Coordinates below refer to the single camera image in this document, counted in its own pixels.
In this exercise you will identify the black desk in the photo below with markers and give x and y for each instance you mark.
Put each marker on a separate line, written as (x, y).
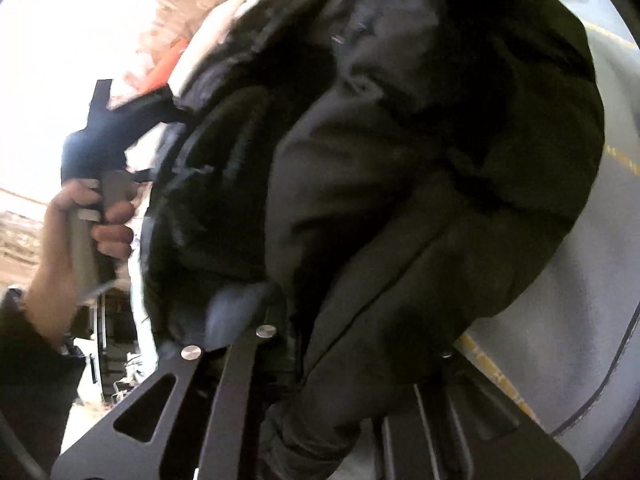
(117, 310)

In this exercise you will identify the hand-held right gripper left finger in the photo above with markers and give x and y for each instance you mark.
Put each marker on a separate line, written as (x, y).
(235, 315)

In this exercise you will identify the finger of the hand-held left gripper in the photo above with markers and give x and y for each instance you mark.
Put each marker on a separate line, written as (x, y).
(152, 115)

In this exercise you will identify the person's left forearm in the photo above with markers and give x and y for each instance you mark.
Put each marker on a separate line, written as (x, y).
(35, 385)

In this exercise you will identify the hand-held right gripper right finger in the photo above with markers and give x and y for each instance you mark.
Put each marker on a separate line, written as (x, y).
(490, 425)

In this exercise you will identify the orange carrot plush pillow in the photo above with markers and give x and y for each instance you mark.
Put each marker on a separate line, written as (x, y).
(167, 67)

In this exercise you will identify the person's left hand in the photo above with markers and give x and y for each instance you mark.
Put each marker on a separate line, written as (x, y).
(52, 260)

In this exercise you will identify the black hooded puffer jacket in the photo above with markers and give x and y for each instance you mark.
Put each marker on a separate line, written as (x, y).
(400, 160)

